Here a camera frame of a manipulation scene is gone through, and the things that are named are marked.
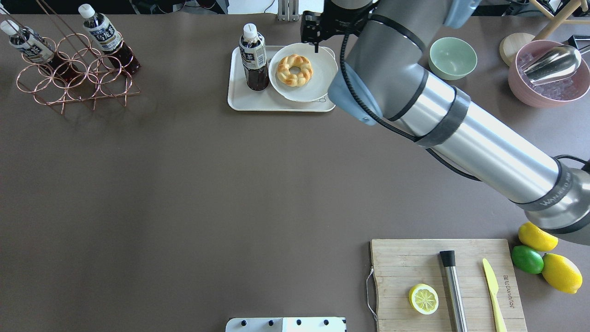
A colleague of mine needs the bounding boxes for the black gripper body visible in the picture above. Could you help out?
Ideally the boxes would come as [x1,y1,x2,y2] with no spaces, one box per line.
[301,0,374,46]

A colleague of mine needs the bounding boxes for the tea bottle rack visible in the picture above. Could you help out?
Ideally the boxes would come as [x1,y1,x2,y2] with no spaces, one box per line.
[239,23,270,91]
[1,20,82,84]
[78,4,141,75]

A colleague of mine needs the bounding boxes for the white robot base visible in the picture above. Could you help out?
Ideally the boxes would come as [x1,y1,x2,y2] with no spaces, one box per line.
[225,316,347,332]

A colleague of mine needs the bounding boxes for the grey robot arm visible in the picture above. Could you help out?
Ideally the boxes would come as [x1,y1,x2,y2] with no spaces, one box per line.
[301,0,590,244]

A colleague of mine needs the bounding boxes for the cream serving tray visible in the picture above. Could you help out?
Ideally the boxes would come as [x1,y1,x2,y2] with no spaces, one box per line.
[227,47,335,112]

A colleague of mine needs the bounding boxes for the tea bottle front rack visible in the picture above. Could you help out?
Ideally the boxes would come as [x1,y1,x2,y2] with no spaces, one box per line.
[78,4,141,75]

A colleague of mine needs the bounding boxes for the white round plate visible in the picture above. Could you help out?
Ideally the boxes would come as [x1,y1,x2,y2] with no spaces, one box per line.
[269,43,338,102]

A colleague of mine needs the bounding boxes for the green bowl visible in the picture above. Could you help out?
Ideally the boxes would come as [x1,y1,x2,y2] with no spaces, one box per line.
[428,36,478,80]

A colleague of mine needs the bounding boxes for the round wooden lid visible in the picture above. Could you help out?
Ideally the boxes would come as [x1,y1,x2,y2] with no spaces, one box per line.
[499,32,535,66]

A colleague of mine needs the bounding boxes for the wooden cutting board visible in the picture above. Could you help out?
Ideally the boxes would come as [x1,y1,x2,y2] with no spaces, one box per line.
[371,239,527,332]

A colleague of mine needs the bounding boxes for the wooden stand legs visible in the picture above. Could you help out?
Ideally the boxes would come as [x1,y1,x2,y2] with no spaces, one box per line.
[530,0,590,41]

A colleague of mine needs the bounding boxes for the metal ice scoop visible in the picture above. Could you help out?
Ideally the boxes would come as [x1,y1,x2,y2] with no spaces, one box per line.
[523,45,582,86]

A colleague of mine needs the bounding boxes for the steel muddler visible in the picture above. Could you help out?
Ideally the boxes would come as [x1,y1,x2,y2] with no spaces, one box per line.
[440,250,468,332]

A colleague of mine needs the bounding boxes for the pink bowl with ice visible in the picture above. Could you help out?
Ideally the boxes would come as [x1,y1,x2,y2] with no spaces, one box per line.
[508,40,590,108]

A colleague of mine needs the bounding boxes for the half lemon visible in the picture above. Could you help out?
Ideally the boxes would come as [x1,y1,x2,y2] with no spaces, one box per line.
[408,283,439,315]

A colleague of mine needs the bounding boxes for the whole lemon far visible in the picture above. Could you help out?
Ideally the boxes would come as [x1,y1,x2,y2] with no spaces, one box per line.
[518,221,559,252]

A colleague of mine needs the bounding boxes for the whole lemon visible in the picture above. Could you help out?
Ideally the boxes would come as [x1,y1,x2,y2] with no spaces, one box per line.
[518,221,559,252]
[542,254,583,294]

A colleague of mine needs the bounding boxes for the green lime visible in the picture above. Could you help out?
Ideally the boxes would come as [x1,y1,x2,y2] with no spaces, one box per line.
[511,244,544,274]

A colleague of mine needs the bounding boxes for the yellow plastic knife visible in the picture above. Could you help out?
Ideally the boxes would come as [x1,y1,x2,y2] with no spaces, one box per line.
[481,258,507,332]

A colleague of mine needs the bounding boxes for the whole lemon near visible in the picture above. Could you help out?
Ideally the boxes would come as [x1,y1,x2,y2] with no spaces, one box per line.
[542,254,583,294]

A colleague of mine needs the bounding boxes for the aluminium camera post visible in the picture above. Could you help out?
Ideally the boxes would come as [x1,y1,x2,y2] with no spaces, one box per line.
[277,0,301,22]

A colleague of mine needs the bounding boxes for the braided ring bread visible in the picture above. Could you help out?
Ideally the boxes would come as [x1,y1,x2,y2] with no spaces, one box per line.
[275,54,314,88]

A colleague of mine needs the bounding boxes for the copper wire bottle rack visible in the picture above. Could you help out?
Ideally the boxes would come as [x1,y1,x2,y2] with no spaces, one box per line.
[15,33,141,116]

